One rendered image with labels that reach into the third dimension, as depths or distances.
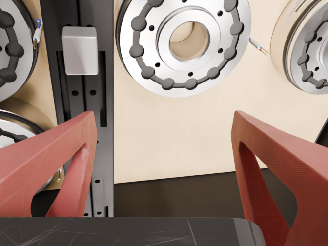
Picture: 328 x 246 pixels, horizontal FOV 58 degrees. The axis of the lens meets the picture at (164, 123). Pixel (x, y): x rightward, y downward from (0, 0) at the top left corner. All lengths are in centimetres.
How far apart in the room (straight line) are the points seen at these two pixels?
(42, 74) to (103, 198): 12
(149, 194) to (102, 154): 17
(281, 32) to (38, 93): 21
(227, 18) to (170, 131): 13
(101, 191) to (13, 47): 11
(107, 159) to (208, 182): 21
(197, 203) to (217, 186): 4
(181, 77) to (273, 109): 14
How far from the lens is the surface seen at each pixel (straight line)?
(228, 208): 35
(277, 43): 29
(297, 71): 29
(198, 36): 25
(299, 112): 37
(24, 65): 23
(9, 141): 27
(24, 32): 22
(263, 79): 32
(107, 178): 20
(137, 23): 22
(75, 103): 16
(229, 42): 24
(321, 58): 29
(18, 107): 27
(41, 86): 27
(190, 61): 23
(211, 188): 36
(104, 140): 17
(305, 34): 27
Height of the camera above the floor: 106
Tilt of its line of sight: 50 degrees down
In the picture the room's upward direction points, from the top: 160 degrees clockwise
